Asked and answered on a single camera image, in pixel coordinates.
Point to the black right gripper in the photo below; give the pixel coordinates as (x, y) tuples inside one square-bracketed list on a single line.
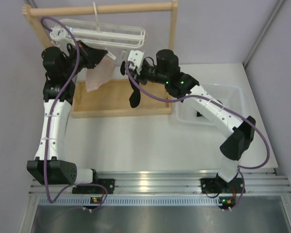
[(139, 76)]

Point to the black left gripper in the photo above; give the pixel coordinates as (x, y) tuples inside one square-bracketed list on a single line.
[(91, 56)]

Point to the pink sock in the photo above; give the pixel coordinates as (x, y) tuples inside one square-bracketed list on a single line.
[(101, 74)]

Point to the white plastic clip hanger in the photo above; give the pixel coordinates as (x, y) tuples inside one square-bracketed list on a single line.
[(119, 40)]

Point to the black striped sock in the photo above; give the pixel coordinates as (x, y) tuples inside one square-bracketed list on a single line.
[(135, 97)]

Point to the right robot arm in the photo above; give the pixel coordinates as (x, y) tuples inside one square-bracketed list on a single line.
[(238, 131)]

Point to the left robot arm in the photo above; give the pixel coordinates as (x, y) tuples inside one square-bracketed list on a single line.
[(49, 164)]

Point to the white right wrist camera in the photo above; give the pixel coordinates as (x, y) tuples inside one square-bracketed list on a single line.
[(135, 59)]

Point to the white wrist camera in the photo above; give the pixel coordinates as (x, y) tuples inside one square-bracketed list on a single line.
[(135, 59), (60, 36)]

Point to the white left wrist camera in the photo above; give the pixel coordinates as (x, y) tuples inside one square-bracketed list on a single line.
[(60, 36)]

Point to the wooden drying rack frame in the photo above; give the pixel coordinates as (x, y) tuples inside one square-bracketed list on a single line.
[(112, 98)]

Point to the aluminium mounting rail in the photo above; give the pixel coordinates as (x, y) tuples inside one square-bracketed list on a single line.
[(176, 189)]

